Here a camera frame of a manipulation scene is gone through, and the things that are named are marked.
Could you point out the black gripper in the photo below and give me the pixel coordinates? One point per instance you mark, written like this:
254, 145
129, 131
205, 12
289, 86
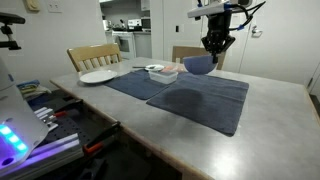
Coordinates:
220, 25

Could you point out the blue bowl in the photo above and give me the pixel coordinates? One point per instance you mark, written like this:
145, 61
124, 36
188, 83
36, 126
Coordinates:
198, 65

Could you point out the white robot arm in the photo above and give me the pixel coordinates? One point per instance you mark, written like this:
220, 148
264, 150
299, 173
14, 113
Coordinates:
13, 113

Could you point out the wooden chair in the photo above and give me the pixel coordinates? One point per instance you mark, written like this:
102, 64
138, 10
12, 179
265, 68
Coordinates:
186, 51
93, 51

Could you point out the clear plastic container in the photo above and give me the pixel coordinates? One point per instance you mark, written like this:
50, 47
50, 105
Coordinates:
163, 77

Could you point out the dark blue placemat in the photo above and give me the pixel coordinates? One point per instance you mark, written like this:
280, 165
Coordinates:
206, 106
136, 85

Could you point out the small white saucer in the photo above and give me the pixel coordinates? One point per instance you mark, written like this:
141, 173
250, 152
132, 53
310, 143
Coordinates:
156, 67

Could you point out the microwave oven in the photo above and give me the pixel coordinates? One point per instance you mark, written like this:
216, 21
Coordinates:
146, 23

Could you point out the grey kitchen cabinet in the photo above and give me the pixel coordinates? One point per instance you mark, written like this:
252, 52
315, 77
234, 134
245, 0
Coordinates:
143, 45

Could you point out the metal spoon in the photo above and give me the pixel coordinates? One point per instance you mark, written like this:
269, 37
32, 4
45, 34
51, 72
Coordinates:
140, 67

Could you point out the white kitchen appliance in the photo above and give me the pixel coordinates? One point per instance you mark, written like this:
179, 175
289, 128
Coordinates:
134, 24

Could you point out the white stove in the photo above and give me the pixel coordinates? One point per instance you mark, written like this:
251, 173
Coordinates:
125, 43

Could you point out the large white plate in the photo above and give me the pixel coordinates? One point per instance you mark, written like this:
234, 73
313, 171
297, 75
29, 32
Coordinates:
98, 76

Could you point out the beige thermostat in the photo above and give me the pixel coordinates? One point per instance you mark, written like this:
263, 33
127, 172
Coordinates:
32, 5

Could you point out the pile of folded cloths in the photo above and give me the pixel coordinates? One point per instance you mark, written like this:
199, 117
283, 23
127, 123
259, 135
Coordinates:
31, 88

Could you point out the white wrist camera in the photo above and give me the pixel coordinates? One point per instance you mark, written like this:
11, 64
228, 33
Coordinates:
206, 10

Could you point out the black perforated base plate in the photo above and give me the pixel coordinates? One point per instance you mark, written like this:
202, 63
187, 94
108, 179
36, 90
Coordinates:
76, 128

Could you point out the aluminium rail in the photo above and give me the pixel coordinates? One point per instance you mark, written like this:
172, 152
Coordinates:
56, 148

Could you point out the black camera on tripod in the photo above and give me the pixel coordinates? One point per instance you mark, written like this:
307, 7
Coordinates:
10, 18

